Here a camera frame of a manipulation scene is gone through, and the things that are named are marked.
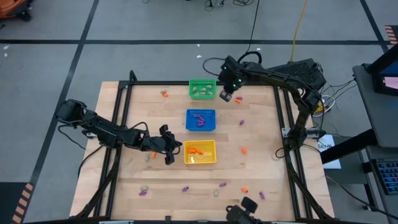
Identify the orange machine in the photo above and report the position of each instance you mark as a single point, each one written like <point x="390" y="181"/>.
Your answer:
<point x="12" y="7"/>

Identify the black metal table frame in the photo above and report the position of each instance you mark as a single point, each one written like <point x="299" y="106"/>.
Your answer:
<point x="155" y="83"/>

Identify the black desk leg bar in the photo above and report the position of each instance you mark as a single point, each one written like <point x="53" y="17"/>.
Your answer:
<point x="351" y="146"/>

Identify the green plastic basket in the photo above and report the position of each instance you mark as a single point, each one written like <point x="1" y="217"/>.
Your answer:
<point x="202" y="81"/>

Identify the grey desk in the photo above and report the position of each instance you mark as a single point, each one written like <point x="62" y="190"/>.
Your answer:
<point x="367" y="109"/>

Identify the white paper sheet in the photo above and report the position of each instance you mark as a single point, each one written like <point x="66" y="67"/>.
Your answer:
<point x="331" y="155"/>

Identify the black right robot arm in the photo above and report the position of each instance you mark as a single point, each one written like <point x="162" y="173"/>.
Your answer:
<point x="280" y="76"/>

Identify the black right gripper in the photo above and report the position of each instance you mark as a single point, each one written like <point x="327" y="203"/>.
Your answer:
<point x="231" y="74"/>

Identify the yellow plastic basket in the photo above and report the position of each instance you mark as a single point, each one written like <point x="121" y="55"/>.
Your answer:
<point x="208" y="160"/>

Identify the blue plastic basket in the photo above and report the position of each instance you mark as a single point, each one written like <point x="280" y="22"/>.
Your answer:
<point x="208" y="124"/>

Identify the lit keyboard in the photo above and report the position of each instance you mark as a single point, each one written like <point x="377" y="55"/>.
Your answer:
<point x="388" y="175"/>

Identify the computer monitor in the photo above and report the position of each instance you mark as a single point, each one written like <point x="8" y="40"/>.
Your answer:
<point x="390" y="82"/>

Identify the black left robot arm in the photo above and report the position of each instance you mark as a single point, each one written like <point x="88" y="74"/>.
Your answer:
<point x="105" y="133"/>

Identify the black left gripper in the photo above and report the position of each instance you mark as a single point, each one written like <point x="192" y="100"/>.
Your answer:
<point x="164" y="144"/>

